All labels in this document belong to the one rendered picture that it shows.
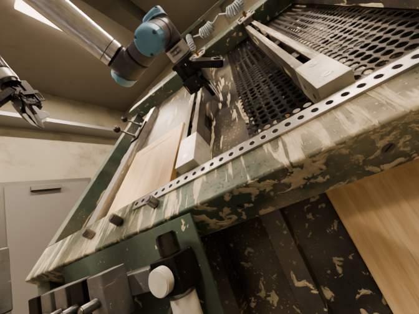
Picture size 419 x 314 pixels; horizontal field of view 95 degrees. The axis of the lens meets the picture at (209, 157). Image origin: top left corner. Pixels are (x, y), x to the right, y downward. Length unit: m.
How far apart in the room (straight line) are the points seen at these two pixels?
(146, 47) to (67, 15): 0.20
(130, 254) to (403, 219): 0.63
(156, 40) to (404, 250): 0.77
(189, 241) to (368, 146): 0.35
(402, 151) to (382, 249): 0.28
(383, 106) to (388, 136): 0.04
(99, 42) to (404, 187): 0.84
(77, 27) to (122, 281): 0.62
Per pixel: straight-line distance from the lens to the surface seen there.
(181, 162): 0.50
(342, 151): 0.36
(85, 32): 0.69
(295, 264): 0.59
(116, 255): 0.59
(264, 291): 0.71
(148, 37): 0.61
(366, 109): 0.38
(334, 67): 0.47
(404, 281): 0.65
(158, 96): 1.63
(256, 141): 0.40
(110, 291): 0.47
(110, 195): 0.88
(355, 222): 0.61
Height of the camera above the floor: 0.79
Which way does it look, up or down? 16 degrees up
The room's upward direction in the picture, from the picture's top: 22 degrees counter-clockwise
